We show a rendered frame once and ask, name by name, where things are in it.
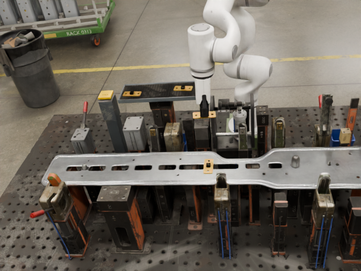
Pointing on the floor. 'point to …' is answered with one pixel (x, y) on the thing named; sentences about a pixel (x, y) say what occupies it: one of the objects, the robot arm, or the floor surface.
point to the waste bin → (29, 66)
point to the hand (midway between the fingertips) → (204, 109)
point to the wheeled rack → (71, 22)
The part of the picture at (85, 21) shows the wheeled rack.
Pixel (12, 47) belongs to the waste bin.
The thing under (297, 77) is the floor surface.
